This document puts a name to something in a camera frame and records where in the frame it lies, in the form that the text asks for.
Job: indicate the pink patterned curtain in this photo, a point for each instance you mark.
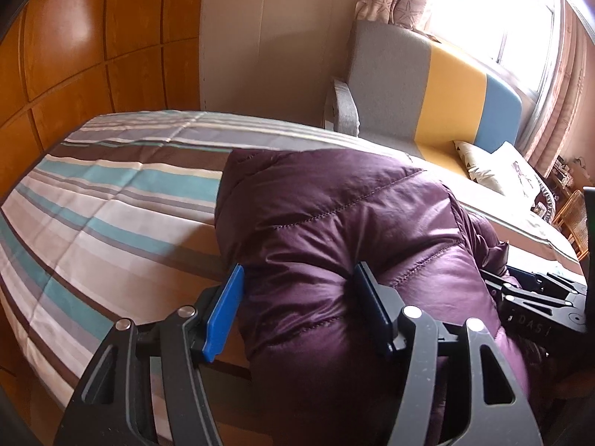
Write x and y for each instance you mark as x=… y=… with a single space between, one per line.
x=543 y=137

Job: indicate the cluttered wooden desk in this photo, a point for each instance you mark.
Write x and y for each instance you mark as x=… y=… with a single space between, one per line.
x=571 y=174

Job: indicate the rattan wooden chair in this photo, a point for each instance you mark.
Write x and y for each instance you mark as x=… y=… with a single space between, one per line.
x=571 y=221

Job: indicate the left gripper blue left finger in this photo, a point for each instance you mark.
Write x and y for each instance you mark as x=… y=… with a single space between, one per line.
x=216 y=310

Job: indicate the orange wooden wardrobe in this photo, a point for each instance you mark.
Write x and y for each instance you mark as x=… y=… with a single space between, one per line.
x=66 y=61

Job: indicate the striped bed duvet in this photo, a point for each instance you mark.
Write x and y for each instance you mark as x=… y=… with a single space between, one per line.
x=118 y=220

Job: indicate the bright window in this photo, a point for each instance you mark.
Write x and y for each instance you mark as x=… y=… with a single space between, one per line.
x=519 y=39

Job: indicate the glass jar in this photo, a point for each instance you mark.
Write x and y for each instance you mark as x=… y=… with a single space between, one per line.
x=540 y=209

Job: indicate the white floral pillow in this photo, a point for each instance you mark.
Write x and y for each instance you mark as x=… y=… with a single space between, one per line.
x=528 y=181

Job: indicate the grey yellow blue sofa chair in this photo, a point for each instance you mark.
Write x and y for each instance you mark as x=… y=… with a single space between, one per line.
x=406 y=92

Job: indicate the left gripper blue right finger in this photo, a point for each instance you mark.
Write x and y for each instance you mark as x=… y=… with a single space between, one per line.
x=380 y=308

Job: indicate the purple quilted down jacket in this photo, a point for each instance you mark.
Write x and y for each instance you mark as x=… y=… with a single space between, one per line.
x=299 y=223

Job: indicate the triangle patterned cushion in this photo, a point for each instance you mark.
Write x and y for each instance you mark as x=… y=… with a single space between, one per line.
x=480 y=166

